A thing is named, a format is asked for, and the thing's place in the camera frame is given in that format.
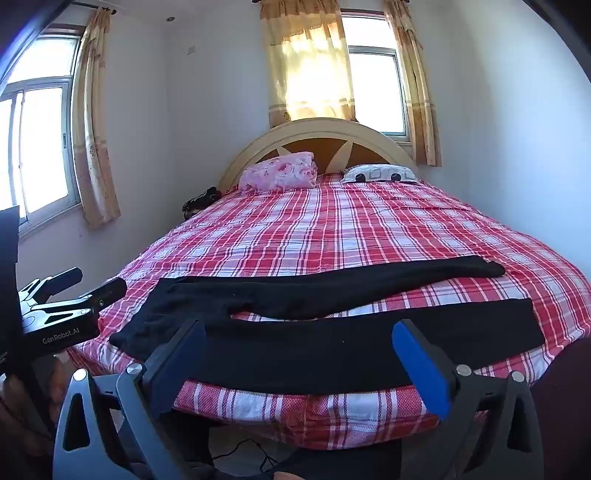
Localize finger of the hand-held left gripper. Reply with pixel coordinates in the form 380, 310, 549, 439
18, 268, 84, 308
28, 276, 129, 320

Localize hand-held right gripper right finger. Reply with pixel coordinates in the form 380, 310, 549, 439
392, 318, 546, 480

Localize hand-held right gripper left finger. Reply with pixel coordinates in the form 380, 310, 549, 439
52, 318, 208, 480

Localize black pants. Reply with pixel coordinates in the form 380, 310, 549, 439
109, 255, 546, 397

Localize person's left hand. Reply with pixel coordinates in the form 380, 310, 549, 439
0, 364, 58, 444

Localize dark bag beside bed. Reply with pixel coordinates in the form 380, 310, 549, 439
181, 186, 223, 220

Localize large sliding window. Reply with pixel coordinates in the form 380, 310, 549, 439
0, 37, 82, 234

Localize yellow patterned curtain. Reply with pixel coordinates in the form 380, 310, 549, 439
382, 0, 442, 168
259, 0, 356, 130
71, 7, 122, 230

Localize bed with red plaid sheet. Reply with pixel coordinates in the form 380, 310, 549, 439
65, 173, 591, 450

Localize white patterned pillow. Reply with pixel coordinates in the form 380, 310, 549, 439
341, 165, 419, 186

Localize pink floral pillow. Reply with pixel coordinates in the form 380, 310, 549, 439
238, 151, 319, 191

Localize cream wooden headboard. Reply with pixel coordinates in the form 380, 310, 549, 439
217, 117, 419, 193

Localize dark curtain rod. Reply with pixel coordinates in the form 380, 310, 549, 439
44, 2, 117, 24

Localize window behind headboard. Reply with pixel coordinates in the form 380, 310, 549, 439
341, 14, 412, 142

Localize black floor cable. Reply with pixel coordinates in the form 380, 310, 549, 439
211, 438, 280, 474

